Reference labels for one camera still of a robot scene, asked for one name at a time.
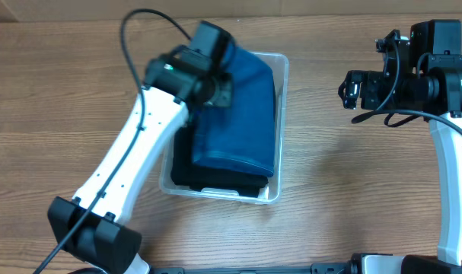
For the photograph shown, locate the blue denim cloth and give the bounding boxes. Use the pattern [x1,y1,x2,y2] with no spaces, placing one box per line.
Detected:
[191,48,276,177]

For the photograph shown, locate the clear plastic storage bin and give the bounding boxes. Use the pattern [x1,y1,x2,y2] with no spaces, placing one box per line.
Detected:
[159,52,289,204]

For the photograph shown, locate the black cloth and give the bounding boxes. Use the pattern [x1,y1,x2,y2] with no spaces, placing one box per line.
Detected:
[170,127,268,188]

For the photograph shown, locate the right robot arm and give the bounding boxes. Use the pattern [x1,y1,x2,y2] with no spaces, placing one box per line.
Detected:
[338,19,462,273]

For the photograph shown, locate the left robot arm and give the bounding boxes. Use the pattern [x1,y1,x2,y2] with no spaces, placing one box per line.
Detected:
[47,21,236,273]

